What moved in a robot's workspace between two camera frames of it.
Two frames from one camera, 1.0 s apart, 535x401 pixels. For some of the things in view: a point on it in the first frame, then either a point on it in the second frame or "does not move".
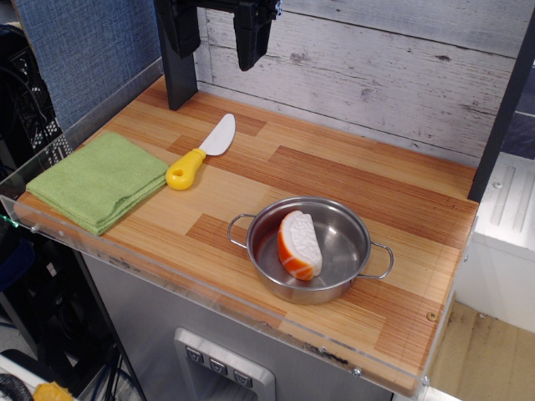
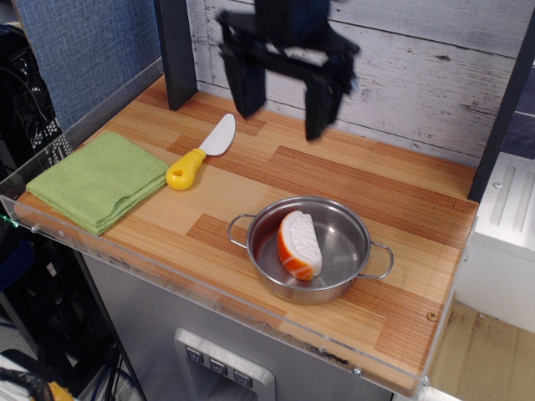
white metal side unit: [497, 276] does not move
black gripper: [252, 20] -> [292, 34]
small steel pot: [348, 253] does not move
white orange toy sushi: [299, 246] does not move
